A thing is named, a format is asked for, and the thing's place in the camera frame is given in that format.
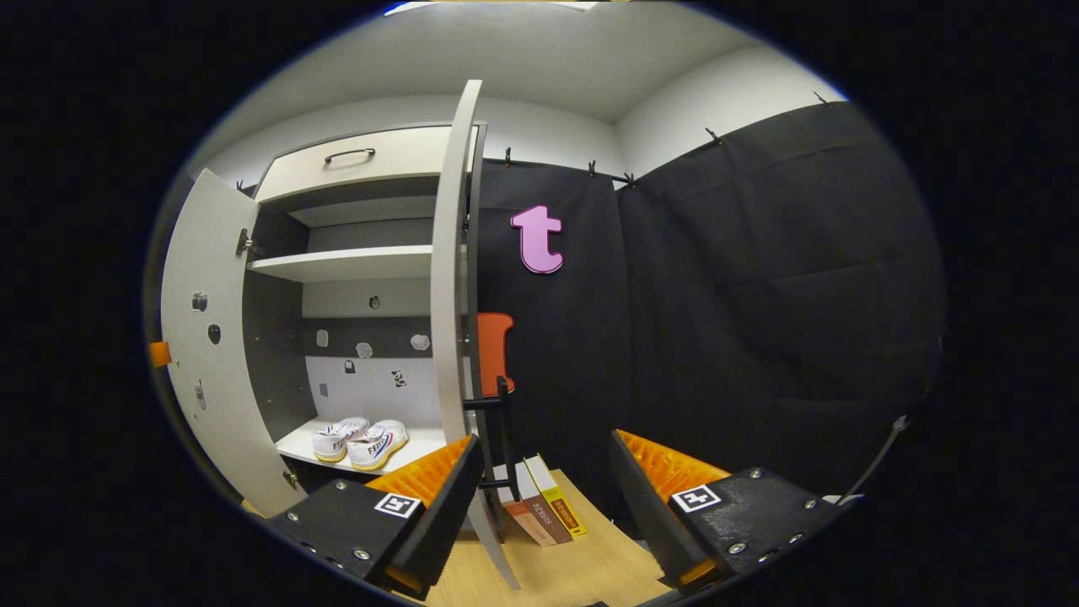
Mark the rectangular ceiling light panel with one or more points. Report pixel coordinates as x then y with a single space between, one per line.
489 5

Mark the thin grey rod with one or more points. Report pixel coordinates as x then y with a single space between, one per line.
877 459

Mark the white cabinet door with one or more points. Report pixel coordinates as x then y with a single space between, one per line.
447 295
211 253

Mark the black backdrop cloth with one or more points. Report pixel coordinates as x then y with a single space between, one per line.
759 295

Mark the white shoe cabinet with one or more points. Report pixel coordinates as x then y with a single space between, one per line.
354 263

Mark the row of black cloth clips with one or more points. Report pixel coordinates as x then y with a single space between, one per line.
593 169

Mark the yellow book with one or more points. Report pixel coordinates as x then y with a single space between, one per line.
560 497

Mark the white striped canvas shoe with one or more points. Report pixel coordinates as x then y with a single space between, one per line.
375 447
333 443

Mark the brown book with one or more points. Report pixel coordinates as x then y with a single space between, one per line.
546 510

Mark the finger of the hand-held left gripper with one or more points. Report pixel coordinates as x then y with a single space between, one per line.
160 354

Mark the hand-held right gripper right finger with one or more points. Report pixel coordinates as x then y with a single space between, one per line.
651 514

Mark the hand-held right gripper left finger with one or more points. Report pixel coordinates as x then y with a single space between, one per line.
447 514

